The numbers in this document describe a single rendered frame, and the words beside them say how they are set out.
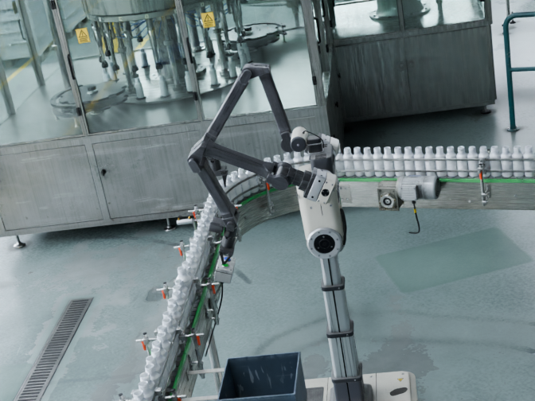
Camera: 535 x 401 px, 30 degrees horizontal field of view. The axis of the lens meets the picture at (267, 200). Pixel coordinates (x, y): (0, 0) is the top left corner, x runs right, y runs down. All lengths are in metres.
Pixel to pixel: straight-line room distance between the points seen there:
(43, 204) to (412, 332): 3.38
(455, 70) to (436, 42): 0.32
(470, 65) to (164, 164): 3.14
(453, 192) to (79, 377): 2.54
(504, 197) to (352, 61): 4.04
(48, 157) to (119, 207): 0.68
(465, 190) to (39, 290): 3.44
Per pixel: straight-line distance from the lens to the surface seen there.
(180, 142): 7.65
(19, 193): 8.15
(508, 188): 5.51
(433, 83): 9.39
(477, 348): 5.89
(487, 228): 7.28
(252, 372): 4.29
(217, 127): 4.70
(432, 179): 5.49
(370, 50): 9.28
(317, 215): 4.48
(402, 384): 5.17
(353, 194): 5.77
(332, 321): 4.79
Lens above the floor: 3.12
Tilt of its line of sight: 22 degrees down
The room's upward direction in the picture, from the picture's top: 10 degrees counter-clockwise
